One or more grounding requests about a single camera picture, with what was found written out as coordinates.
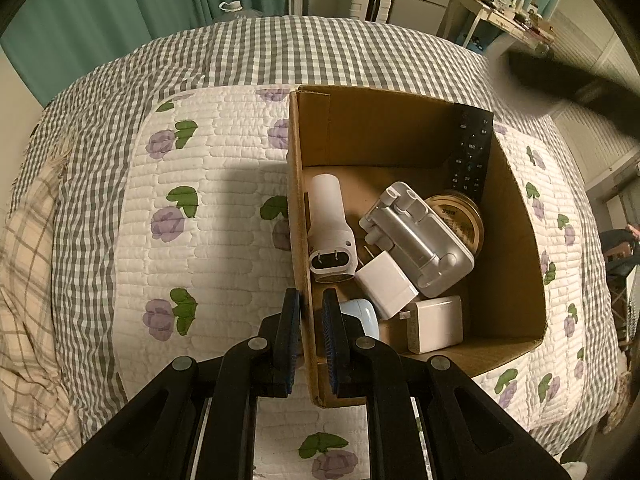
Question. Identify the brown cardboard box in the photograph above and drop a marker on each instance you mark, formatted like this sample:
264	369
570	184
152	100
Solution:
515	260

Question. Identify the white face mask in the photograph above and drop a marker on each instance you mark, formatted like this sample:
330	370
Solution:
231	6

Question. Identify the black remote control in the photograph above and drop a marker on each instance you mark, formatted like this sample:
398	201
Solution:
470	150

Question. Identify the round gold tin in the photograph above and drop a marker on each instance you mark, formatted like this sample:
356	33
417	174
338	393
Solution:
465	225

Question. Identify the light blue earbuds case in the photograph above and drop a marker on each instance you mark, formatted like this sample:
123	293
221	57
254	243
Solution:
362	315

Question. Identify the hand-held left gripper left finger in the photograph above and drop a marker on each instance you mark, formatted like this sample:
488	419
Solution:
289	345

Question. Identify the white square power adapter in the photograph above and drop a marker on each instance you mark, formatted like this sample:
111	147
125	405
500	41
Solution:
437	322

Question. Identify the green curtain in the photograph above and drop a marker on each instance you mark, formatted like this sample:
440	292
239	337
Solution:
115	0

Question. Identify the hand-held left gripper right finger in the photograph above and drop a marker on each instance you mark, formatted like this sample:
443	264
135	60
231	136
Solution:
331	345

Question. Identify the white plug charger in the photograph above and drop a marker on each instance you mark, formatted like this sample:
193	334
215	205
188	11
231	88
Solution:
385	282

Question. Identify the blue storage basket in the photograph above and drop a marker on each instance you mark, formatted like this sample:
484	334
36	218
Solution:
474	43

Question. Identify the floral quilted mat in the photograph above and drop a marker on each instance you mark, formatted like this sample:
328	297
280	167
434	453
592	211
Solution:
210	220

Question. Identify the white desk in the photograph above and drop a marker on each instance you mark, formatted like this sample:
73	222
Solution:
480	10

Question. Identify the grey white folding device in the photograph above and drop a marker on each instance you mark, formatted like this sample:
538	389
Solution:
430	245

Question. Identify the white cylindrical plug-in device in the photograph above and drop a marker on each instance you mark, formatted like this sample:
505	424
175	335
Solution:
327	220

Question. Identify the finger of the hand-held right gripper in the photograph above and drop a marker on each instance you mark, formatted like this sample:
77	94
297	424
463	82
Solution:
560	77

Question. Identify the beige plaid cloth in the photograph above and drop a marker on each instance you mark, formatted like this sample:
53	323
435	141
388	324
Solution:
30	285

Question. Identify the grey gingham bedspread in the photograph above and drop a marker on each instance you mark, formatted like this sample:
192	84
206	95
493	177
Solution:
300	45

